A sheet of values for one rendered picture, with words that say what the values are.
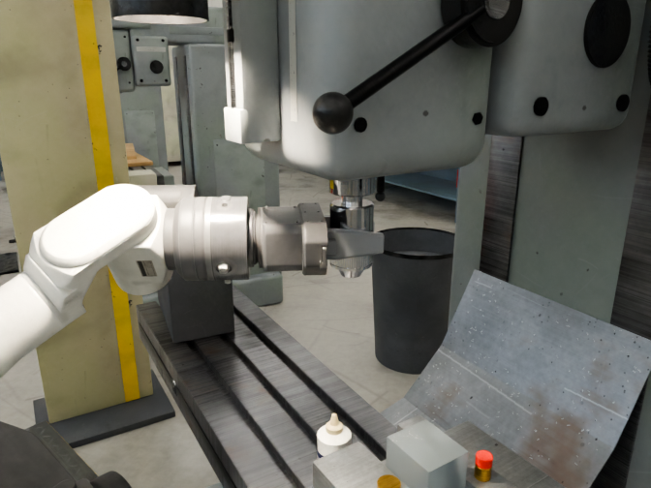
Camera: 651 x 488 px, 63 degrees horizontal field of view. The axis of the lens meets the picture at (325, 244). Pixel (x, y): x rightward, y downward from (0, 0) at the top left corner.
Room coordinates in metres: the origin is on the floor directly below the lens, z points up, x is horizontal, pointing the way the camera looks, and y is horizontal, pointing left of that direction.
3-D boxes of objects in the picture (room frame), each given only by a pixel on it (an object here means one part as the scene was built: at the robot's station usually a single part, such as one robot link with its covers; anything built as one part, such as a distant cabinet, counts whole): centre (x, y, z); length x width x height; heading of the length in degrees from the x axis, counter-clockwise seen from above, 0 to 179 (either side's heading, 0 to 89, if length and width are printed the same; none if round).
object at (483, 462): (0.43, -0.15, 1.04); 0.02 x 0.02 x 0.03
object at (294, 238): (0.55, 0.06, 1.23); 0.13 x 0.12 x 0.10; 6
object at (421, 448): (0.44, -0.10, 1.03); 0.06 x 0.05 x 0.06; 33
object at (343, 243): (0.52, -0.03, 1.23); 0.06 x 0.02 x 0.03; 96
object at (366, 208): (0.55, -0.03, 1.26); 0.05 x 0.05 x 0.01
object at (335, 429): (0.53, -0.01, 0.97); 0.04 x 0.04 x 0.11
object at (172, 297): (1.03, 0.28, 1.01); 0.22 x 0.12 x 0.20; 24
